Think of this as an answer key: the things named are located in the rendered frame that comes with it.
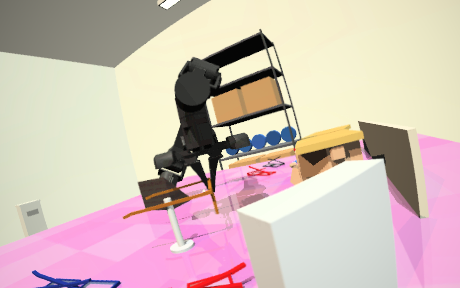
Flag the brown tortoiseshell glasses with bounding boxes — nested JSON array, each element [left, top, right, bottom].
[[123, 177, 219, 219]]

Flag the white rectangular block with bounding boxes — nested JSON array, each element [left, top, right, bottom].
[[237, 159, 398, 288]]

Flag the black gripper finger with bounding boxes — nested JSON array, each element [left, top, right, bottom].
[[185, 160, 208, 190], [208, 155, 223, 193]]

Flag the beige flat panel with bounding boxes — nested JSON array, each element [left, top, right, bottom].
[[358, 120, 429, 219]]

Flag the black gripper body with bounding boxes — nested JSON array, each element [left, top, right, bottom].
[[153, 113, 251, 170]]

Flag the blue glasses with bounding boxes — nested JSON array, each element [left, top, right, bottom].
[[31, 270, 121, 288]]

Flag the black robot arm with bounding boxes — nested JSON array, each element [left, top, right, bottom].
[[158, 56, 222, 187]]

